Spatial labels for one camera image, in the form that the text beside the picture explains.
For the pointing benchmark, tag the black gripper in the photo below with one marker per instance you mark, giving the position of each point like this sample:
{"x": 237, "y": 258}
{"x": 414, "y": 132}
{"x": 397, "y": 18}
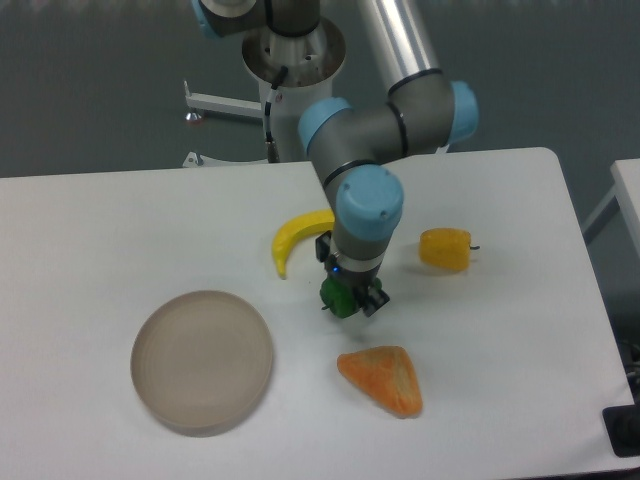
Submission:
{"x": 359, "y": 276}

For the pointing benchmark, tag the orange triangular toy bread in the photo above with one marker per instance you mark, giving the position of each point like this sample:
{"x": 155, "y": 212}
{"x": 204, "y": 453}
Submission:
{"x": 387, "y": 375}

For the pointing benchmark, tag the beige round plate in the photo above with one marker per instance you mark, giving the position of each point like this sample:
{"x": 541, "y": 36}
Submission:
{"x": 201, "y": 362}

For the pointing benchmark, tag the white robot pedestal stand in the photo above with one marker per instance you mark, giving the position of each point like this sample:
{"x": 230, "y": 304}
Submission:
{"x": 292, "y": 73}

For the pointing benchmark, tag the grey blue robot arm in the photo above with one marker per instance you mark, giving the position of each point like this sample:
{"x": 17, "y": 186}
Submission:
{"x": 349, "y": 149}

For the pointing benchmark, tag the white side table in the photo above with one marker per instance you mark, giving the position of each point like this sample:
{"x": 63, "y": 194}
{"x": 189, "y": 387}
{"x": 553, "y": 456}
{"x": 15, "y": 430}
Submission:
{"x": 622, "y": 197}

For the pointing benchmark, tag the black box at table edge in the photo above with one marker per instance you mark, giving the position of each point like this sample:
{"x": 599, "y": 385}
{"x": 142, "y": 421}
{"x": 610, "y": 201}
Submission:
{"x": 622, "y": 425}

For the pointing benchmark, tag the yellow toy pepper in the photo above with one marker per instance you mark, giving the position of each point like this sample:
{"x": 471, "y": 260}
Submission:
{"x": 447, "y": 248}

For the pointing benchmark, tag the green toy pepper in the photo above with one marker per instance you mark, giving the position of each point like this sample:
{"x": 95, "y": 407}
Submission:
{"x": 340, "y": 303}

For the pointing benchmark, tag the yellow toy banana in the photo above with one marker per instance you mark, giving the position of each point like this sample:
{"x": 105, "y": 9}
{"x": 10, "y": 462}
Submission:
{"x": 294, "y": 231}

